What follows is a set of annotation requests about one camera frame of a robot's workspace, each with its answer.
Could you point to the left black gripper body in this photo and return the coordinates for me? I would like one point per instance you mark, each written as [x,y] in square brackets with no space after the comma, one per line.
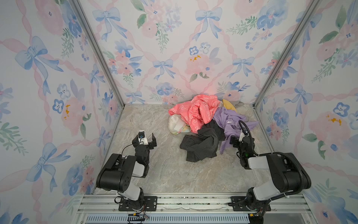
[150,146]

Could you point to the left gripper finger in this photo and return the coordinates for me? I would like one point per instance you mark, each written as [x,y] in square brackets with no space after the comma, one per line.
[135,141]
[154,142]

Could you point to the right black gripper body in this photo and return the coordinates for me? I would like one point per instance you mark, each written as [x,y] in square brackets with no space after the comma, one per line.
[236,143]

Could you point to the yellow cloth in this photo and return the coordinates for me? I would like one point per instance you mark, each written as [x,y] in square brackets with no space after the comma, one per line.
[228,105]

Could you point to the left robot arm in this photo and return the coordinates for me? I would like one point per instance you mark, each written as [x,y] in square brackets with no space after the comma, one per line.
[118,171]

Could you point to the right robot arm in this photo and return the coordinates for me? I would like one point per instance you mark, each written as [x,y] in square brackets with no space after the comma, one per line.
[287,177]

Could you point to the white floral cloth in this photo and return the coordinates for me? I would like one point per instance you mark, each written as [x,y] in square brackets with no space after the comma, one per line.
[176,125]

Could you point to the purple cloth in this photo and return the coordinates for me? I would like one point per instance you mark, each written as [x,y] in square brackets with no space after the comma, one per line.
[229,120]

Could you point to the black cloth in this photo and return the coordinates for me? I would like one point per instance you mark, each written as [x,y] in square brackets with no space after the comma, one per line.
[204,144]

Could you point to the pink patterned cloth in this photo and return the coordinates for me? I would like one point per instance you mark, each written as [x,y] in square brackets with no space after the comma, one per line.
[197,112]

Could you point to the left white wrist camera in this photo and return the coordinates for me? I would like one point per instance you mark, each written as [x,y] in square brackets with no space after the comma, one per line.
[142,138]

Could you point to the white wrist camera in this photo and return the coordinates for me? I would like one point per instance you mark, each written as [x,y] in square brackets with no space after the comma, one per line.
[142,138]
[244,133]

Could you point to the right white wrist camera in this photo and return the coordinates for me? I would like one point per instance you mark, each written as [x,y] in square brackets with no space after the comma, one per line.
[244,133]

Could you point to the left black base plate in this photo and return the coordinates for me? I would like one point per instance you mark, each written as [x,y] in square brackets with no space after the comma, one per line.
[146,203]

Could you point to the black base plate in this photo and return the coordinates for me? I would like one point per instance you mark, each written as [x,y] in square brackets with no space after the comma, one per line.
[241,203]
[146,203]

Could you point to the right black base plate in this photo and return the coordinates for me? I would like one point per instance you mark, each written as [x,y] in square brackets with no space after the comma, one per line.
[241,203]

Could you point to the aluminium rail frame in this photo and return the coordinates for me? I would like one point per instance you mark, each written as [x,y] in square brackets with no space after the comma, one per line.
[192,208]

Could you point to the left aluminium corner post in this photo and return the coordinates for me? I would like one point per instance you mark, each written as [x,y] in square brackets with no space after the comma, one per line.
[77,7]

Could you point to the aluminium corner post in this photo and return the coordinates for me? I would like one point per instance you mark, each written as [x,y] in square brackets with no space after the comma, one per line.
[298,31]
[77,7]

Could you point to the right aluminium corner post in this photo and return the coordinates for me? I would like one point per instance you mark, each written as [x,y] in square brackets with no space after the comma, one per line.
[298,31]

